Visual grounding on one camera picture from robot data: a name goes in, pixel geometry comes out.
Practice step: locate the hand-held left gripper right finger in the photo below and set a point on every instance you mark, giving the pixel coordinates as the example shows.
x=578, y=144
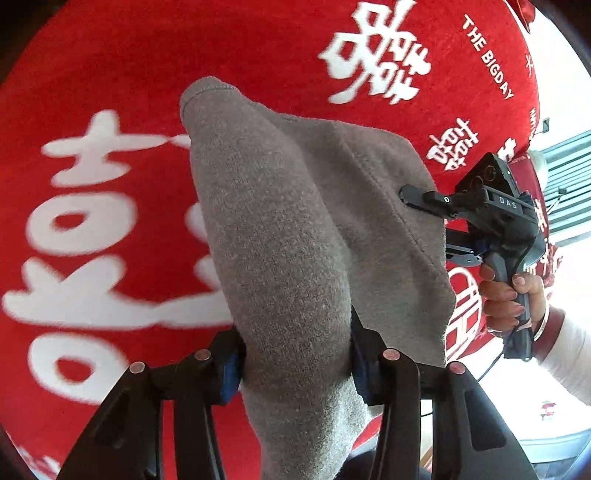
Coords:
x=362, y=369

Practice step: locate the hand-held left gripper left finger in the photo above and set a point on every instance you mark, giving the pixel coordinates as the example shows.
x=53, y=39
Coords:
x=231, y=369

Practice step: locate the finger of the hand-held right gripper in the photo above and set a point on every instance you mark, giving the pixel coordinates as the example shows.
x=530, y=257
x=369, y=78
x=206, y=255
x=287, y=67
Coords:
x=429, y=199
x=464, y=251

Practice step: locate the grey sweater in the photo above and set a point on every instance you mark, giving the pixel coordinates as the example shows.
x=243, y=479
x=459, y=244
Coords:
x=277, y=230

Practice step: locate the person's right forearm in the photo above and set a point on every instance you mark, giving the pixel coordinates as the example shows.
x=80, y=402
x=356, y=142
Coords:
x=570, y=350

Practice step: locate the person's right hand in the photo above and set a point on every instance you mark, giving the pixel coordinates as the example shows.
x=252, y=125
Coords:
x=505, y=304

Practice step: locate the window blinds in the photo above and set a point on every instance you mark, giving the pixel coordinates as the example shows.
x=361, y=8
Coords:
x=570, y=184

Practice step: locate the red printed blanket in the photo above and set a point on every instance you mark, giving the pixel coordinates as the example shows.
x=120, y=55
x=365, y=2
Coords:
x=115, y=207

